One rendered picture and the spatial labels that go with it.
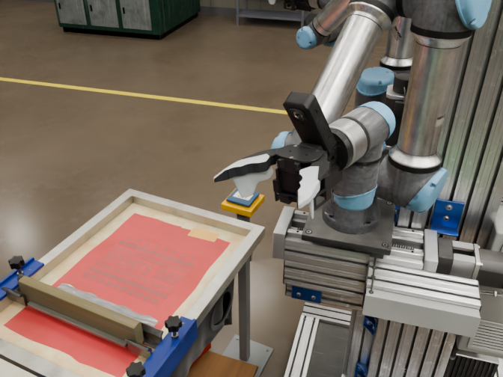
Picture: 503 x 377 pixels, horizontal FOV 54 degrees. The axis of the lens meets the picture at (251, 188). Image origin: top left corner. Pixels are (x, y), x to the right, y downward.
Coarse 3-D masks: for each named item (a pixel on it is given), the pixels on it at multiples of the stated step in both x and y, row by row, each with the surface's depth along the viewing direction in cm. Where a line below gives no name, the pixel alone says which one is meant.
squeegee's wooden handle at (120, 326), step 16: (32, 288) 137; (48, 288) 137; (48, 304) 138; (64, 304) 134; (80, 304) 131; (96, 304) 131; (80, 320) 134; (96, 320) 131; (112, 320) 127; (128, 320) 127; (128, 336) 127
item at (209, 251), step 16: (176, 240) 171; (192, 240) 171; (208, 256) 164; (192, 272) 157; (176, 288) 151; (192, 288) 151; (128, 304) 146; (144, 304) 146; (176, 304) 146; (160, 320) 140; (80, 336) 136; (96, 336) 136; (64, 352) 131; (80, 352) 131; (96, 352) 131; (112, 352) 131; (128, 352) 131; (96, 368) 127; (112, 368) 127
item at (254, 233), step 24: (96, 216) 177; (192, 216) 180; (216, 216) 177; (72, 240) 166; (48, 264) 156; (240, 264) 158; (216, 288) 146; (0, 312) 143; (192, 312) 138; (24, 360) 125
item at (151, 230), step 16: (128, 224) 179; (144, 224) 179; (160, 224) 179; (112, 240) 171; (160, 240) 171; (96, 256) 164; (80, 272) 157; (80, 288) 151; (96, 288) 151; (16, 320) 140; (32, 320) 140; (48, 320) 140; (32, 336) 136; (48, 336) 136; (64, 336) 136
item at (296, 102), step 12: (288, 96) 70; (300, 96) 68; (312, 96) 68; (288, 108) 70; (300, 108) 68; (312, 108) 68; (300, 120) 70; (312, 120) 69; (324, 120) 71; (300, 132) 74; (312, 132) 72; (324, 132) 72; (324, 144) 73
